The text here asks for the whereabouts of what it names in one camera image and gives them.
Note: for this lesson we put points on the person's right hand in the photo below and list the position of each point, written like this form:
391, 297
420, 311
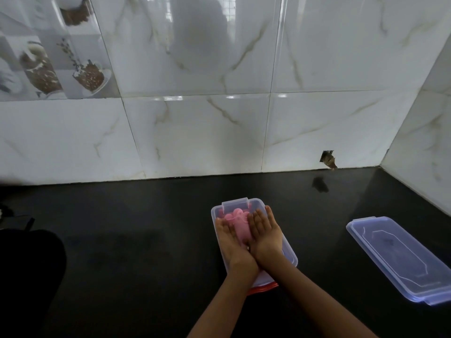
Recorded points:
268, 244

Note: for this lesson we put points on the person's left hand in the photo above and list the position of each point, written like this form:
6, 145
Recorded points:
235, 255

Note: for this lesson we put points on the person's right middle finger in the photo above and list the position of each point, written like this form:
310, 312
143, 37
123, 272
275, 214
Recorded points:
258, 221

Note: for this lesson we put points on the person's right little finger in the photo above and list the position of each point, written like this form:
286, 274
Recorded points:
273, 218

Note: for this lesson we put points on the person's left fingers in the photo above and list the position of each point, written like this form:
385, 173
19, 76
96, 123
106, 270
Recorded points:
223, 229

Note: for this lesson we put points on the pink moulded item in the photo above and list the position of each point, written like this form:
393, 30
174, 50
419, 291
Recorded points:
241, 225

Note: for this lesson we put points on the person's left forearm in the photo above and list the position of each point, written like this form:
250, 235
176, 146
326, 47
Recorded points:
222, 306

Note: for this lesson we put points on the person's right forearm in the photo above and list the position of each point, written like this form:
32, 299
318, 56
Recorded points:
317, 302

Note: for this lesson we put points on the clear plastic container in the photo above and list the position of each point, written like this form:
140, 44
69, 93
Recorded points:
287, 251

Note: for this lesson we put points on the red plastic lid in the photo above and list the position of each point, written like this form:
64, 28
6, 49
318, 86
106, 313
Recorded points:
263, 288

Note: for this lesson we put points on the clear plastic container lid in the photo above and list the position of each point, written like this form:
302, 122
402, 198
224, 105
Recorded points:
398, 258

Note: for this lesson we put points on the black bulky object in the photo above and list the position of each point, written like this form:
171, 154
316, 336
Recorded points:
28, 281

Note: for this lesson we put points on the broken wall pipe stub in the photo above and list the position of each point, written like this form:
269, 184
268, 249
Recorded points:
328, 160

